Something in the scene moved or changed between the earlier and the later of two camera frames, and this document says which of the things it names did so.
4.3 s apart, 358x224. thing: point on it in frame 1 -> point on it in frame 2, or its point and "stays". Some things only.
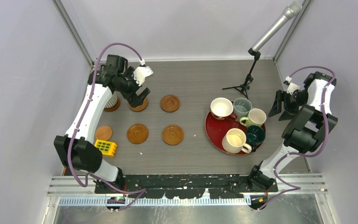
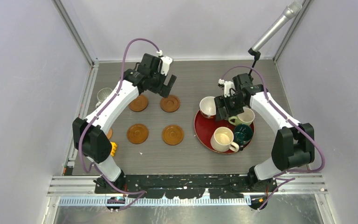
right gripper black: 283,96 -> 222,101
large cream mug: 234,142 -> 222,140
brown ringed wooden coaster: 141,108 stays
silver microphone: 293,9 stays
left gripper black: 138,100 -> 163,89
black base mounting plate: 183,186 stays
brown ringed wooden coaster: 170,103 stays
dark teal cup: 255,135 -> 243,134
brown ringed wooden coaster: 173,134 stays
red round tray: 216,129 -> 204,128
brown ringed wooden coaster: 137,133 stays
